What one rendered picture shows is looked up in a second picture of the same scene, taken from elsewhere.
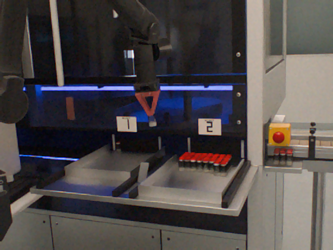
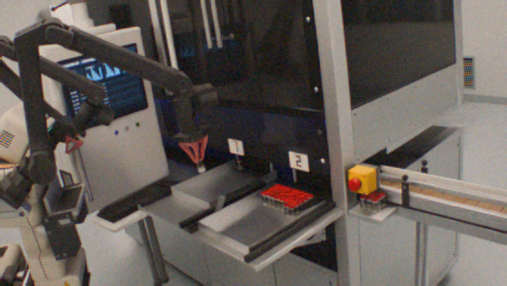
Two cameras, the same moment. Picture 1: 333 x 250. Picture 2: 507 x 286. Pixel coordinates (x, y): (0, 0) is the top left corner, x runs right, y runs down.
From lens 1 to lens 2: 0.78 m
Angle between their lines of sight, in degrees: 29
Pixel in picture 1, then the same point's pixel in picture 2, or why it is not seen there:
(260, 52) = (333, 89)
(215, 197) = (245, 250)
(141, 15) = (163, 78)
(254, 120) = (335, 161)
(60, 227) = not seen: hidden behind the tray
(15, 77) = (39, 154)
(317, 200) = (418, 249)
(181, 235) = (286, 259)
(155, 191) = (207, 230)
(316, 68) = not seen: outside the picture
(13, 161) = (159, 167)
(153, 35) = (183, 91)
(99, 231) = not seen: hidden behind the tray
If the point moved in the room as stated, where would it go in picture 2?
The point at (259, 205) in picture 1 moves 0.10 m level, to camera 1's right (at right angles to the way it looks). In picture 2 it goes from (346, 248) to (374, 251)
